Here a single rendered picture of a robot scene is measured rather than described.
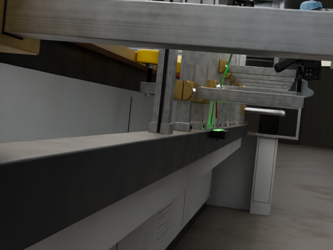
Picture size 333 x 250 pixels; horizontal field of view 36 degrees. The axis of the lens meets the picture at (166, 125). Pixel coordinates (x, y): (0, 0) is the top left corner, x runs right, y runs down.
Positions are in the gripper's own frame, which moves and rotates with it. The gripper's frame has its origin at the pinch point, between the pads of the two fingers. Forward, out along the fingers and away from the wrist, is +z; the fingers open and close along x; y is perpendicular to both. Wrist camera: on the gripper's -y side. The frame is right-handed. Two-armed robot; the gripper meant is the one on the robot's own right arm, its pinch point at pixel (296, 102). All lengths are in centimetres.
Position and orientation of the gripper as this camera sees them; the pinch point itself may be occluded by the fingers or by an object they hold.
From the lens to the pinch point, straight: 187.9
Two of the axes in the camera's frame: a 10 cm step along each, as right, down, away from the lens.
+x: 2.0, -0.1, 9.8
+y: 9.8, 0.8, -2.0
